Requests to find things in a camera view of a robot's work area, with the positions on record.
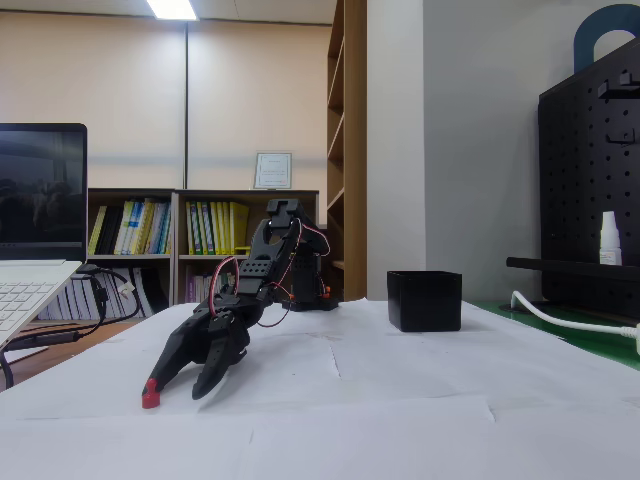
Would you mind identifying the small red pawn piece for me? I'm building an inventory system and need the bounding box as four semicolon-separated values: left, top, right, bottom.
140;378;161;411

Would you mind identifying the black open box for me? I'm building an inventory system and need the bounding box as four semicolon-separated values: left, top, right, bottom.
386;270;464;334

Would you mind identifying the white paper sheet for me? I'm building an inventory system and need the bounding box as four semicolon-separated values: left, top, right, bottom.
248;397;551;480
487;398;640;480
74;301;263;354
0;413;255;480
0;332;343;422
329;319;640;422
253;298;374;343
369;298;556;347

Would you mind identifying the wide yellow binder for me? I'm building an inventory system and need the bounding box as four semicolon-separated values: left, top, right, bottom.
228;201;250;255

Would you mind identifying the low wooden bookshelf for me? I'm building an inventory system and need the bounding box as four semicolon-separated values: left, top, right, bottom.
37;187;177;322
171;188;321;306

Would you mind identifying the black laptop stand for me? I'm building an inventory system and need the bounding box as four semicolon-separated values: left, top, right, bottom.
0;325;84;391

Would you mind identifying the black binder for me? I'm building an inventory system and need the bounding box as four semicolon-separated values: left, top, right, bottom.
94;205;124;256

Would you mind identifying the framed certificate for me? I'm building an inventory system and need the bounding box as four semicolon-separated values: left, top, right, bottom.
252;151;295;191

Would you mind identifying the white laptop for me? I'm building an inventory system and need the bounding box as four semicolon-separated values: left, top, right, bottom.
0;123;89;351

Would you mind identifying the tall wooden bookshelf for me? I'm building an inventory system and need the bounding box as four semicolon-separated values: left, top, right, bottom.
326;0;369;304

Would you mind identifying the beige roller blind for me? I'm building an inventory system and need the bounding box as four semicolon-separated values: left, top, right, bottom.
187;19;334;192
0;10;188;191

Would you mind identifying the ceiling light panel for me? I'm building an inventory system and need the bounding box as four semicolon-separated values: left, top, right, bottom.
145;0;200;22

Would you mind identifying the black pegboard shelf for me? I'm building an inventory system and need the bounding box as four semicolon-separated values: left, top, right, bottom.
505;256;640;282

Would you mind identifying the green desk mat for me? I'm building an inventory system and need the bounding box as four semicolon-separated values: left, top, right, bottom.
469;298;640;374

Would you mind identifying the black pegboard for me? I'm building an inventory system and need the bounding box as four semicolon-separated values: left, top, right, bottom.
537;37;640;321

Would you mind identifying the small white bottle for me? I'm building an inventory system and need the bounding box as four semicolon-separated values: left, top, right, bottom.
598;210;625;266

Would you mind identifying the dark blue arched object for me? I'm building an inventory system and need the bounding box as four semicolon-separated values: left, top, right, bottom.
573;3;640;74

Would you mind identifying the black looped cable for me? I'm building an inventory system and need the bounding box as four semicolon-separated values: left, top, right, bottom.
97;267;144;327

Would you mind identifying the black cable with ferrite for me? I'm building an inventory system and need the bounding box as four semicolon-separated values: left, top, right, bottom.
74;263;109;331

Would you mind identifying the white power cable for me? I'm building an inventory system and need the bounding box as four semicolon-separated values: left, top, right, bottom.
510;290;640;337

